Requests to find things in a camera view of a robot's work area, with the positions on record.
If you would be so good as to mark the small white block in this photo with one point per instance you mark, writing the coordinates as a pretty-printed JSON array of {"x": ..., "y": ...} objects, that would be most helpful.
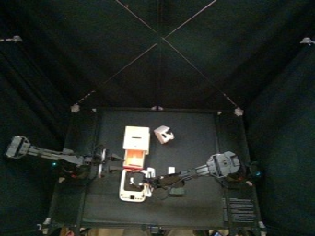
[{"x": 171, "y": 170}]

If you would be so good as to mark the white drawer cabinet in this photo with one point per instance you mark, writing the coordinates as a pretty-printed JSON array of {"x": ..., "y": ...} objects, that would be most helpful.
[{"x": 136, "y": 139}]

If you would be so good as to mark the printed label sticker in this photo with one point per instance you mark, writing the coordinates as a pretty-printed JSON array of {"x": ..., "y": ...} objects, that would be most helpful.
[{"x": 242, "y": 209}]

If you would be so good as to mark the grey table edge clamp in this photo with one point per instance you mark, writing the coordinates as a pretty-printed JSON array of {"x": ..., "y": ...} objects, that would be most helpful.
[
  {"x": 43, "y": 226},
  {"x": 260, "y": 226}
]

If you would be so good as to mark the small white open box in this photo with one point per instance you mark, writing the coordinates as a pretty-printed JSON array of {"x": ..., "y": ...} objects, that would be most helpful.
[{"x": 164, "y": 134}]

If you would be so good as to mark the grey frame corner bracket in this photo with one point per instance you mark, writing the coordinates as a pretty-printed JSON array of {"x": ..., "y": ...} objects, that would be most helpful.
[
  {"x": 15, "y": 38},
  {"x": 156, "y": 108},
  {"x": 75, "y": 108},
  {"x": 307, "y": 40},
  {"x": 238, "y": 111}
]

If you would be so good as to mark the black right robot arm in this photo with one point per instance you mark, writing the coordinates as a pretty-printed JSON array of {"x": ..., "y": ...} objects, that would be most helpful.
[{"x": 222, "y": 166}]

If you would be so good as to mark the white device with red parts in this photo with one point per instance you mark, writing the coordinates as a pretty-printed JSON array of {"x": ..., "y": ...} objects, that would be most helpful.
[{"x": 129, "y": 192}]

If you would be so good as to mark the orange drawer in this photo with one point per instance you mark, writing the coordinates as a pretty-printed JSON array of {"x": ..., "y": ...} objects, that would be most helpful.
[{"x": 133, "y": 159}]

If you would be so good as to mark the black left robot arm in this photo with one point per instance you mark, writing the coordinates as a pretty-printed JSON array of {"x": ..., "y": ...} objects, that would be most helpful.
[{"x": 44, "y": 152}]

